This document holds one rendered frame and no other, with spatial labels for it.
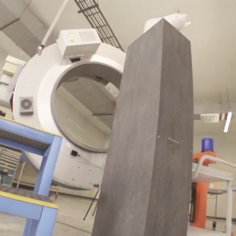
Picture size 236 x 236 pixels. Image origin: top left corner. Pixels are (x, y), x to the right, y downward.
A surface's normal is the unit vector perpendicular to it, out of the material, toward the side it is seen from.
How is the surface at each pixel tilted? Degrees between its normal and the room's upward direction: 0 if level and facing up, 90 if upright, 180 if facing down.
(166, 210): 90
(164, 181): 90
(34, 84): 90
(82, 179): 90
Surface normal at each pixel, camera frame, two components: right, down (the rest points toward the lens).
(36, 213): 0.41, -0.29
